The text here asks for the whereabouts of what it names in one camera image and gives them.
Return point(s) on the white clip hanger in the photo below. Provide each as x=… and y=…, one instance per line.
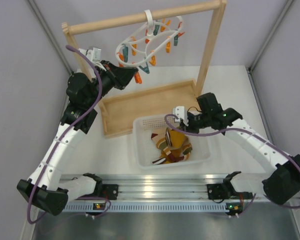
x=139, y=49

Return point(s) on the wooden drying rack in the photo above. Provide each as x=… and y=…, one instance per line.
x=162, y=89

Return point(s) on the white plastic basket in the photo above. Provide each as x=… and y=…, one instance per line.
x=156, y=145

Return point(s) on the orange clothes peg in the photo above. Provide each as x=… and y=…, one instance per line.
x=138, y=78

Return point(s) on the mustard yellow sock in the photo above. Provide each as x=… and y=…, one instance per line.
x=176, y=140

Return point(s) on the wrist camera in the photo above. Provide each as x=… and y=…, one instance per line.
x=92, y=53
x=180, y=114

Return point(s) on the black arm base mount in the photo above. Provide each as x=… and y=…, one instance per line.
x=107, y=191

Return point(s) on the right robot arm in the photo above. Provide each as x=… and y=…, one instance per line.
x=281, y=178

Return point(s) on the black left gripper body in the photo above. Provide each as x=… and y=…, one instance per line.
x=117, y=81

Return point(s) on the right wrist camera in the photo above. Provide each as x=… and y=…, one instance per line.
x=180, y=114

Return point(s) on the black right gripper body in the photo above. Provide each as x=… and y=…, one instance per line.
x=195, y=122

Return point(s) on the striped socks pile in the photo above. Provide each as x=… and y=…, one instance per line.
x=165, y=147

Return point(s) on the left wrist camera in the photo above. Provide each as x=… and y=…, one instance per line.
x=92, y=53

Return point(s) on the aluminium frame rail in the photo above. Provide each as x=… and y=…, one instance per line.
x=158, y=194

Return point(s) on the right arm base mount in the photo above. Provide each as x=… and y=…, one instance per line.
x=218, y=192

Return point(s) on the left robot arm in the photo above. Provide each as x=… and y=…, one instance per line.
x=43, y=188

